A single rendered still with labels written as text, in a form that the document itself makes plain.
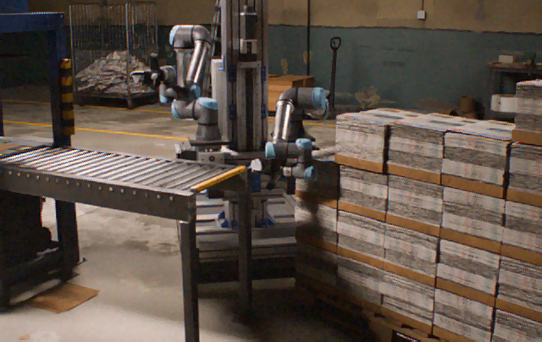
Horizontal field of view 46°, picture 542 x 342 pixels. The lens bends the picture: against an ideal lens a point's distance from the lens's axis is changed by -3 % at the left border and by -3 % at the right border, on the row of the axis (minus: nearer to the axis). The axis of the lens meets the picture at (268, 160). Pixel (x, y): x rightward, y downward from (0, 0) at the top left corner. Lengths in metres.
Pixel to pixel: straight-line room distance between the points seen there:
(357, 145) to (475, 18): 6.76
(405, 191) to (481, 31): 6.85
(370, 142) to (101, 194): 1.23
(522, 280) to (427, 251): 0.45
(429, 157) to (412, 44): 7.08
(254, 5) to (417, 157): 1.54
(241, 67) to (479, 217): 1.73
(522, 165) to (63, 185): 2.01
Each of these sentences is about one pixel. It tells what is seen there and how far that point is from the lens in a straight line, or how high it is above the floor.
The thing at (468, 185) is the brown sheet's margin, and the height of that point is 0.86.
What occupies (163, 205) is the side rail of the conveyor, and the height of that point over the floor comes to 0.74.
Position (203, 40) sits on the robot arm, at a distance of 3.70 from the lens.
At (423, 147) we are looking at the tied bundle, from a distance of 2.86.
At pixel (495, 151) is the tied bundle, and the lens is 2.68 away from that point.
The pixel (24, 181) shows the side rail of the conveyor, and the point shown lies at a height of 0.74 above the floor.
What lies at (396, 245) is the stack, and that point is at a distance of 3.04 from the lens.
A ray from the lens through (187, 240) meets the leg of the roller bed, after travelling 2.82.
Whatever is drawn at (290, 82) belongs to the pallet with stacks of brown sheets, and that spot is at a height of 0.54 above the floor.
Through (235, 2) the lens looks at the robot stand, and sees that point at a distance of 3.92.
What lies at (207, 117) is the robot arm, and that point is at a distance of 3.76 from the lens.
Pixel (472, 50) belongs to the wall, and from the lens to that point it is 9.69.
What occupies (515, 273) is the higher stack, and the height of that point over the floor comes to 0.54.
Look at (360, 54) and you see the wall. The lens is 10.11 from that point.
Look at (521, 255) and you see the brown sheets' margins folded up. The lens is 2.71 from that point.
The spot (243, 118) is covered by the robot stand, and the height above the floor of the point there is 0.92.
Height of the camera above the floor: 1.55
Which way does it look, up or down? 13 degrees down
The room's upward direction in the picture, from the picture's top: straight up
